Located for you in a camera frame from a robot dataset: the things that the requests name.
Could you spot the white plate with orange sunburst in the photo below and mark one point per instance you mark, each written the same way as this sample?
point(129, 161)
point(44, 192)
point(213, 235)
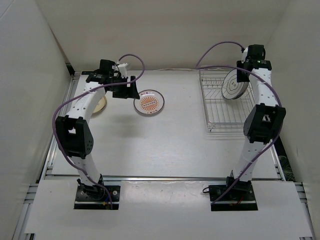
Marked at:
point(150, 103)

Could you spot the aluminium table frame rail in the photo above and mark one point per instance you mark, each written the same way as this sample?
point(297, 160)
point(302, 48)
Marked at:
point(162, 164)

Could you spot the white plate with green rings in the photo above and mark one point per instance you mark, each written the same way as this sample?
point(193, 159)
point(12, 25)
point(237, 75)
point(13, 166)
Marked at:
point(231, 89)

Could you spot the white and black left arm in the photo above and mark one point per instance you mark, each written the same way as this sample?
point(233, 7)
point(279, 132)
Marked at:
point(73, 133)

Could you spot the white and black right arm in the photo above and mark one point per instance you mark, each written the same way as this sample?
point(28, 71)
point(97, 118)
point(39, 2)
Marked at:
point(263, 125)

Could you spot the chrome wire dish rack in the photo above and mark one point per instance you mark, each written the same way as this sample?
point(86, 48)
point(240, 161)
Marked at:
point(223, 115)

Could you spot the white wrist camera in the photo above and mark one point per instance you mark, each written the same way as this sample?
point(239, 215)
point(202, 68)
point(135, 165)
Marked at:
point(246, 55)
point(122, 68)

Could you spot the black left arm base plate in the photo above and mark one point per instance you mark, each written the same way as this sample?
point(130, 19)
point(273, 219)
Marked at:
point(86, 200)

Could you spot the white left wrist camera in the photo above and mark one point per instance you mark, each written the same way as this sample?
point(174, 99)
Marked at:
point(122, 68)

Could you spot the cream bowl with red stamp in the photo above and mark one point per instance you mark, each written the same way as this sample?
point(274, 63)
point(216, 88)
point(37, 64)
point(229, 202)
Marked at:
point(100, 106)

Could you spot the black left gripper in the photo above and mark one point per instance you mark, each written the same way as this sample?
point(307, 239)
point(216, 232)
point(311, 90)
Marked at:
point(129, 92)

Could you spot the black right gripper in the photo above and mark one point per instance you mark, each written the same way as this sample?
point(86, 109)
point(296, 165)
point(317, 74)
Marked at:
point(240, 78)

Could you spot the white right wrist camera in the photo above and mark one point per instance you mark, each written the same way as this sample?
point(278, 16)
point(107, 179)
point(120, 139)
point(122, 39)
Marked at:
point(246, 55)

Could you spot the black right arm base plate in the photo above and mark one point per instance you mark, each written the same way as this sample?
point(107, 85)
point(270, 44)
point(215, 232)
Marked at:
point(234, 200)

